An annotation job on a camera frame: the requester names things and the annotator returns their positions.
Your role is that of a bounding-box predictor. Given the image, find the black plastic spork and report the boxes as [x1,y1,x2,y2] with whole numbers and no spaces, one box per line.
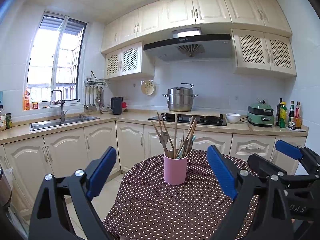
[184,140,193,157]

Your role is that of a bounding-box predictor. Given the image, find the light blue sheathed knife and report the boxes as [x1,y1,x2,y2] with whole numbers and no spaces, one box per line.
[176,135,196,159]

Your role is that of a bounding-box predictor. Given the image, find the wooden chopstick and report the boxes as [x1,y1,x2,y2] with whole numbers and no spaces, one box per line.
[179,118,197,158]
[151,121,161,139]
[176,115,194,158]
[157,113,170,148]
[173,113,177,159]
[188,119,197,140]
[157,112,166,153]

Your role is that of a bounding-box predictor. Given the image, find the silver metal spoon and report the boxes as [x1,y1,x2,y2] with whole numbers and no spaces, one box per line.
[162,132,172,158]

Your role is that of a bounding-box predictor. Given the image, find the red sauce bottle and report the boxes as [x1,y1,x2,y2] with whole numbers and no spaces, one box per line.
[294,101,302,129]

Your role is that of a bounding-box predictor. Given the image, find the dark soy sauce bottle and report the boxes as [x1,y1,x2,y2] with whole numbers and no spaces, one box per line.
[288,100,295,128]

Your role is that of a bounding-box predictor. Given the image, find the dark oil bottle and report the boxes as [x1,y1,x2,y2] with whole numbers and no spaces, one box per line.
[275,98,283,126]

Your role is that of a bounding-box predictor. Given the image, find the yellow green bottle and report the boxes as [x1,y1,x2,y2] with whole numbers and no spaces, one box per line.
[278,101,287,128]

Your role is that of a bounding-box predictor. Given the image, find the pink cylindrical utensil holder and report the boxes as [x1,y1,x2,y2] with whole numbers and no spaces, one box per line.
[164,150,188,185]

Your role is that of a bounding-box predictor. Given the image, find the black gas stove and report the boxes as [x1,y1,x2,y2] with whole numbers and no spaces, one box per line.
[159,113,227,126]

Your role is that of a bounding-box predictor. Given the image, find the green electric cooker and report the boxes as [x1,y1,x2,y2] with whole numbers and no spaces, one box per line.
[247,99,274,127]

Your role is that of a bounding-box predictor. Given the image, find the white ceramic bowl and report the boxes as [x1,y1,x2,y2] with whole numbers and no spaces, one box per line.
[226,113,241,124]

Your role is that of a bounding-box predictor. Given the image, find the brown polka dot tablecloth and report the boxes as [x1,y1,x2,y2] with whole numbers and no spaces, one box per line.
[102,148,259,240]

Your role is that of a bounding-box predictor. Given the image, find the lower cream cabinets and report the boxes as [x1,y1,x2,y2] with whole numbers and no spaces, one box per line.
[1,121,308,215]

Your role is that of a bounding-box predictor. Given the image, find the cream cabinets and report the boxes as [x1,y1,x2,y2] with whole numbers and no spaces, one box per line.
[101,0,296,79]
[1,121,308,215]

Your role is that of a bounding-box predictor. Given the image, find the chrome sink faucet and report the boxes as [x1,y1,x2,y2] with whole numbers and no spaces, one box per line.
[50,89,66,122]

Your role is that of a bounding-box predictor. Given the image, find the stainless steel steamer pot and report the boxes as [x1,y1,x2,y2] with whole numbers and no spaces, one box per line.
[162,82,198,112]

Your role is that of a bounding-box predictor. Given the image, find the black electric kettle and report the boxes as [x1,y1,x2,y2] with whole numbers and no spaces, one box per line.
[110,96,123,115]

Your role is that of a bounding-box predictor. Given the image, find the stainless steel sink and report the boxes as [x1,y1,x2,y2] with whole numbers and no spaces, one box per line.
[29,115,99,132]

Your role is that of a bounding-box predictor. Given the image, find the upper cream cabinets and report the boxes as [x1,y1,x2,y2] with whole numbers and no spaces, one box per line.
[101,0,296,79]

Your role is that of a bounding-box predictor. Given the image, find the range hood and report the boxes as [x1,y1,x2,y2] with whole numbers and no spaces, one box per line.
[143,34,233,62]

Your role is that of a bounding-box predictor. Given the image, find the wall utensil rack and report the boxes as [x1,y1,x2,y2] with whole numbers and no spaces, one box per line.
[84,70,110,112]

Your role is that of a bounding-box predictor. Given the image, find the round perforated wall plate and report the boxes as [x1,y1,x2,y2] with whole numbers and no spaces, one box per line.
[140,80,155,96]

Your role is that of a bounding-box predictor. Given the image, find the window with frame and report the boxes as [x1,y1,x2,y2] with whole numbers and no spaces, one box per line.
[26,12,87,103]

